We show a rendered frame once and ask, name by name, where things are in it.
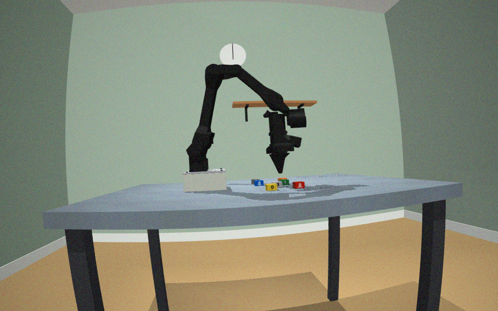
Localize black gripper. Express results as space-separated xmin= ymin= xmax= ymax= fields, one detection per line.
xmin=266 ymin=128 xmax=294 ymax=173

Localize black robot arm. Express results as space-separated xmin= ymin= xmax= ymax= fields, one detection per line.
xmin=186 ymin=64 xmax=306 ymax=172

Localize red block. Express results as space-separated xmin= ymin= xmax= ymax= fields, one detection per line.
xmin=292 ymin=181 xmax=305 ymax=189

